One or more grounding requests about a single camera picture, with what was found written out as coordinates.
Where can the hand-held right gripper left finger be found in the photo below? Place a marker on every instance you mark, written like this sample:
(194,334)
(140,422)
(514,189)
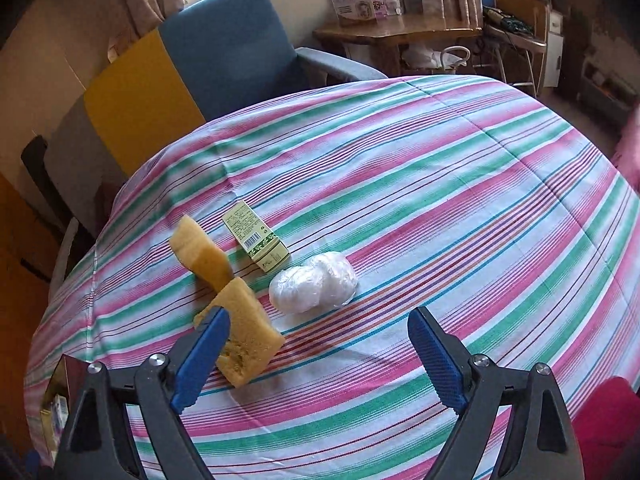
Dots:
(200,360)

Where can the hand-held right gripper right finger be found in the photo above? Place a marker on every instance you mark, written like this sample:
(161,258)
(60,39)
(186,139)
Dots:
(435,360)

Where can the large yellow sponge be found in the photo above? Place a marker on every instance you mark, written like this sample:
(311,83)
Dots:
(250,340)

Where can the dark maroon storage box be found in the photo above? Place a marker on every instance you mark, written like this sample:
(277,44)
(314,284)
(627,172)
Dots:
(65,375)

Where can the small yellow sponge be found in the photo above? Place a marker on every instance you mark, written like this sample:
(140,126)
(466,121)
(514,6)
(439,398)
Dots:
(200,250)

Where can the small green gold box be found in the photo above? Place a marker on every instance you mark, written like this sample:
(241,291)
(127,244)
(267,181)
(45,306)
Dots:
(255,240)

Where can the clear bag of white balls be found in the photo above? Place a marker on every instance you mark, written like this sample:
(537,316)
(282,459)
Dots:
(310,285)

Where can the red cloth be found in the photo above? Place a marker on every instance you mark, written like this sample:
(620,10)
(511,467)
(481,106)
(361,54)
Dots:
(610,425)

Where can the grey panel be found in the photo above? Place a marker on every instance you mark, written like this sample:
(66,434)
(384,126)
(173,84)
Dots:
(80,160)

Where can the yellow panel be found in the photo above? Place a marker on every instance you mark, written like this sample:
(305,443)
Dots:
(140,110)

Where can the white bag under desk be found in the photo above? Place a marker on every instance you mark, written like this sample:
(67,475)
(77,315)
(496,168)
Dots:
(420,55)

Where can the blue armchair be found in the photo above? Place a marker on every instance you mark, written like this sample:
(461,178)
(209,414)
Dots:
(235,50)

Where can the white cabinet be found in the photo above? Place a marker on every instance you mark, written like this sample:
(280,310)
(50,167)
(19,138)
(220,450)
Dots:
(552,50)

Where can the wooden desk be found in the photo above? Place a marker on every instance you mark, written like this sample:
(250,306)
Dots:
(400,27)

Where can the small pink box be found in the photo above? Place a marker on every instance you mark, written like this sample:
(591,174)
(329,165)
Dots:
(382,7)

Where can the wooden chair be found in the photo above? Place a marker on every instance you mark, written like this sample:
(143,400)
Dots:
(520,10)

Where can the white cardboard box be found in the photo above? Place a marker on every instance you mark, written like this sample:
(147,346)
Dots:
(350,2)

